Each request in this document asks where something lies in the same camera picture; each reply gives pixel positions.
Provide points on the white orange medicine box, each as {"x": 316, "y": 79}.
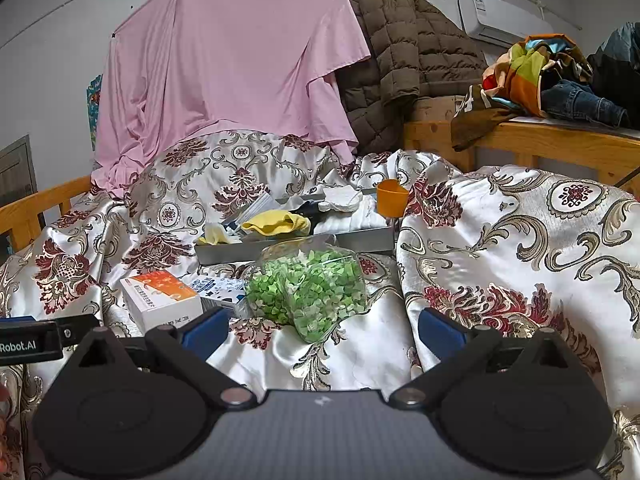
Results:
{"x": 160, "y": 300}

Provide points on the yellow cloth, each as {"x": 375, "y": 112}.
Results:
{"x": 275, "y": 222}

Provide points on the dark navy sock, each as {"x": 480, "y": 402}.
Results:
{"x": 307, "y": 209}

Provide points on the grey metal tin box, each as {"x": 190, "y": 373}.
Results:
{"x": 360, "y": 242}

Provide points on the brown quilted jacket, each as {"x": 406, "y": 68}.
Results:
{"x": 400, "y": 60}

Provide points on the small colourful wall poster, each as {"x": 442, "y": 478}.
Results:
{"x": 94, "y": 110}

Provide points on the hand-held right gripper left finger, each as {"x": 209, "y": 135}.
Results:
{"x": 205, "y": 330}

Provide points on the grey door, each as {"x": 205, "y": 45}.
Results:
{"x": 17, "y": 175}

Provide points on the floral satin quilt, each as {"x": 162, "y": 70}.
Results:
{"x": 500, "y": 260}

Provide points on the wooden bed frame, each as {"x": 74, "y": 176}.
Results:
{"x": 550, "y": 142}

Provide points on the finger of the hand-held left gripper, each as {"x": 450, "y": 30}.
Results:
{"x": 77, "y": 330}
{"x": 17, "y": 319}

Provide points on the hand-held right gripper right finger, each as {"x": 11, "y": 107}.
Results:
{"x": 440, "y": 330}

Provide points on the blue jeans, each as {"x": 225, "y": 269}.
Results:
{"x": 580, "y": 102}

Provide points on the brown printed cloth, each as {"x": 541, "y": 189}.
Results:
{"x": 480, "y": 120}

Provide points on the wooden bed rail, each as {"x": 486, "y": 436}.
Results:
{"x": 45, "y": 200}

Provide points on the clear plastic packet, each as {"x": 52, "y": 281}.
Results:
{"x": 255, "y": 210}

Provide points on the orange cup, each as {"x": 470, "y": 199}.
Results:
{"x": 392, "y": 200}

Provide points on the pink bed sheet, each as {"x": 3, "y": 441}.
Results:
{"x": 225, "y": 60}

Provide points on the clear bag of green pieces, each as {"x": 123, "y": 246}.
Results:
{"x": 310, "y": 285}

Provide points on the dark grey jacket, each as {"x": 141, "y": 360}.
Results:
{"x": 617, "y": 60}

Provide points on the blue white packet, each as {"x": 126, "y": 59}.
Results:
{"x": 220, "y": 295}

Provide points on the white air conditioner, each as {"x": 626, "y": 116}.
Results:
{"x": 505, "y": 17}

